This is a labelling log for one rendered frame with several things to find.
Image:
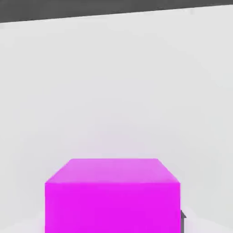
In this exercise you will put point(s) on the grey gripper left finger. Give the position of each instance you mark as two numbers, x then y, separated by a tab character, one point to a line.
38	228

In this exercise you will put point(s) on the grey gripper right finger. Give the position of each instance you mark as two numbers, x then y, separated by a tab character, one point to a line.
183	223

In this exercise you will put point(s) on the small magenta cube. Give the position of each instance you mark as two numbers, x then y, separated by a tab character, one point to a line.
112	203

